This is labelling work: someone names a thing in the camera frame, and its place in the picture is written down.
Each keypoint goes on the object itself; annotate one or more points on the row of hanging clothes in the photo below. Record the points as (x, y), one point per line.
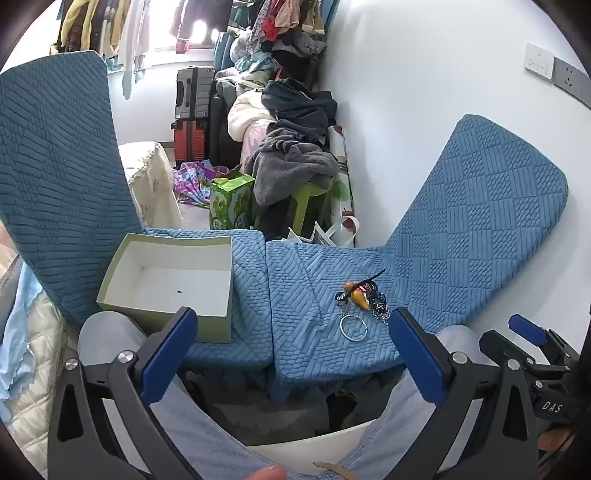
(101, 27)

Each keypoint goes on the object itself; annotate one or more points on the green printed carton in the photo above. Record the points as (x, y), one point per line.
(231, 203)

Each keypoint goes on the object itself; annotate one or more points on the apple print board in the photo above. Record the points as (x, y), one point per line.
(342, 184)

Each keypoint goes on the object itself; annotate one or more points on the purple floral cloth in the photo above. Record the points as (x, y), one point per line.
(194, 180)

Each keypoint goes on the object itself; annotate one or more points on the grey fleece garment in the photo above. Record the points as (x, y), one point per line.
(286, 161)

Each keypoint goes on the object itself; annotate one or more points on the grey black hard suitcase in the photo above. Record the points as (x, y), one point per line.
(194, 94)

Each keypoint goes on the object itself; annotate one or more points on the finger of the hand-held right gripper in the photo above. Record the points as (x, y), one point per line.
(496, 346)
(526, 326)

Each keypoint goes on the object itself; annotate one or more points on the pile of mixed clothes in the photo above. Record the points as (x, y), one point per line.
(277, 32)

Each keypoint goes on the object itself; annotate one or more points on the white wall switch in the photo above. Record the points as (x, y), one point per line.
(539, 61)

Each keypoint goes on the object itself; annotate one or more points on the black soft suitcase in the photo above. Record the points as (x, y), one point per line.
(219, 124)

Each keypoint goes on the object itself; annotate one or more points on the light blue cloth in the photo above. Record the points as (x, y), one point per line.
(18, 332)

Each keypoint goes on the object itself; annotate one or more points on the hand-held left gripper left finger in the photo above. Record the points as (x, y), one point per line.
(166, 355)

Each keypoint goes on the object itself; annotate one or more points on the beige quilted blanket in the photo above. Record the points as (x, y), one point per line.
(32, 415)

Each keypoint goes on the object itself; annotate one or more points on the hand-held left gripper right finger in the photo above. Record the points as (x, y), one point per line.
(415, 355)

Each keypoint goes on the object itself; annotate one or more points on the person's left leg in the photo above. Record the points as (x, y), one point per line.
(198, 429)

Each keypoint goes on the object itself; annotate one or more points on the dark blue jacket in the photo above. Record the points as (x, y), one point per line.
(300, 104)

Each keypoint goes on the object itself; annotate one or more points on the grey wall socket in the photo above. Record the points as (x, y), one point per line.
(569, 77)

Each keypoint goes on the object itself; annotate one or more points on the white padded jacket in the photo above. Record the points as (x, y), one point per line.
(244, 115)

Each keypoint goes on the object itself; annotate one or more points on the green plastic stool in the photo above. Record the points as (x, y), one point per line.
(307, 203)

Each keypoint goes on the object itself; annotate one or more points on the black round charm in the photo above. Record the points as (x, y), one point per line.
(342, 298)

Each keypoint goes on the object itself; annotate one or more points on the pale green cardboard box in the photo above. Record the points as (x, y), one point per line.
(166, 277)

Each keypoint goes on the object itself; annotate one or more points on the red suitcase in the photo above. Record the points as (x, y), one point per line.
(189, 143)

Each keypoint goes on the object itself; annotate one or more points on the cream lace-covered stand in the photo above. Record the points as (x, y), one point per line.
(147, 180)

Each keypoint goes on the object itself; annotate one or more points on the white shopping bag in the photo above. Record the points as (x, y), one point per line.
(330, 230)

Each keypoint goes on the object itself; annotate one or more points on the pink cup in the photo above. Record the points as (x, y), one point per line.
(183, 46)

